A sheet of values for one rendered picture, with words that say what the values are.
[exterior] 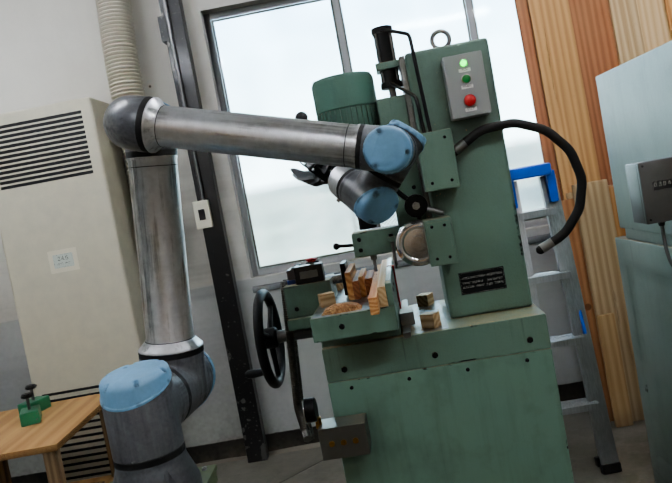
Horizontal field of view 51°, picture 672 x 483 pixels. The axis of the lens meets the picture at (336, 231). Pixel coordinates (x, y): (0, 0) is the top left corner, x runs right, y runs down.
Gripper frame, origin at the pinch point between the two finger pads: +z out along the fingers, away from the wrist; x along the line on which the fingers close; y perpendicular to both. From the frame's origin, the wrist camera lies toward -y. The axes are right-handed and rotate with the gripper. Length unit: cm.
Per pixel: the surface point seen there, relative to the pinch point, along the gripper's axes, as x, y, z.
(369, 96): -21.1, -11.9, 11.2
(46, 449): 135, -17, 47
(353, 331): 28.4, -20.1, -30.5
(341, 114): -12.5, -7.9, 11.0
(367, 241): 11.2, -31.1, -2.6
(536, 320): 0, -53, -46
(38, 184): 87, -1, 159
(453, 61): -39.7, -13.9, -6.5
